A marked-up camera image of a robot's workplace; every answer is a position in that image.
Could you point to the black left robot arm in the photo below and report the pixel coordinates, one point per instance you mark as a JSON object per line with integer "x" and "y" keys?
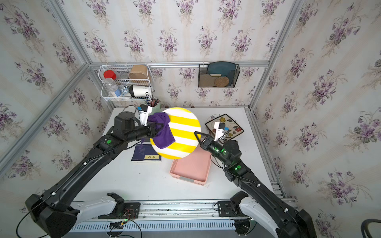
{"x": 52, "y": 210}

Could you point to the white wire wall basket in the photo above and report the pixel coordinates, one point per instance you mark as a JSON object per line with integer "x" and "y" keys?
{"x": 123, "y": 82}

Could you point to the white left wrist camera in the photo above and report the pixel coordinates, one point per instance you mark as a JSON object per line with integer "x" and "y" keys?
{"x": 144, "y": 112}

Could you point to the navy blue book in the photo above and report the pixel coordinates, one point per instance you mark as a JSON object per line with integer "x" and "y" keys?
{"x": 145, "y": 153}

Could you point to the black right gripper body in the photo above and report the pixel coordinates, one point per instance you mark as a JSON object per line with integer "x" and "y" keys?
{"x": 211, "y": 146}

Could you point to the yellow striped round plate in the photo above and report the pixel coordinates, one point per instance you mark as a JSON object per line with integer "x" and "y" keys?
{"x": 182, "y": 125}

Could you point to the square floral plate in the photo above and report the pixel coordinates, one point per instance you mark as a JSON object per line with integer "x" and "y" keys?
{"x": 235, "y": 129}

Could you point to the purple microfibre cloth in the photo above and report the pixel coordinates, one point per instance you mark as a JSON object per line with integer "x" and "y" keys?
{"x": 164, "y": 137}

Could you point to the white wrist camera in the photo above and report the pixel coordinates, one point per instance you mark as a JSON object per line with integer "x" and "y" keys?
{"x": 221, "y": 131}
{"x": 144, "y": 112}

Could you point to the pink perforated plastic tray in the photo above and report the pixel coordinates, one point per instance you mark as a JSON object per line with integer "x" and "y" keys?
{"x": 193, "y": 168}

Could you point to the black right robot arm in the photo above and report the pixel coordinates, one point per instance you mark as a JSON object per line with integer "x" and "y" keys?
{"x": 255, "y": 200}

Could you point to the round cork coaster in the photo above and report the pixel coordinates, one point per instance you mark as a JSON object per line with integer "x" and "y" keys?
{"x": 221, "y": 81}

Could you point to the teal plate in holder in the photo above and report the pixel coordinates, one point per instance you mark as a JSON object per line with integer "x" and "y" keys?
{"x": 224, "y": 68}

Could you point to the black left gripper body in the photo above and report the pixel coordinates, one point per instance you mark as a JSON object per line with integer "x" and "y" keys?
{"x": 151, "y": 131}

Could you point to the red lidded jar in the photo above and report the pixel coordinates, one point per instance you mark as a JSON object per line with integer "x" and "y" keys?
{"x": 110, "y": 74}

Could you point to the white plaid round plate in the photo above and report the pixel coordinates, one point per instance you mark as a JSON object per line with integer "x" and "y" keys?
{"x": 211, "y": 118}

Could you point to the clear plastic bottle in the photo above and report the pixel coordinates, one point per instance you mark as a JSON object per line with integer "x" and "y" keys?
{"x": 112, "y": 87}

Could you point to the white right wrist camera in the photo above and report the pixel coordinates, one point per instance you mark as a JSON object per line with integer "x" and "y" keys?
{"x": 221, "y": 131}

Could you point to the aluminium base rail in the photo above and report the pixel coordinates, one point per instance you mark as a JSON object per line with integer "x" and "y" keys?
{"x": 181, "y": 215}

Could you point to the black mesh wall holder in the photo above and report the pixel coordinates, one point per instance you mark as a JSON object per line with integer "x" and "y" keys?
{"x": 207, "y": 81}

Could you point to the mint green pencil cup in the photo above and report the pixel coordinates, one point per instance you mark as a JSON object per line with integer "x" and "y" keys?
{"x": 154, "y": 104}

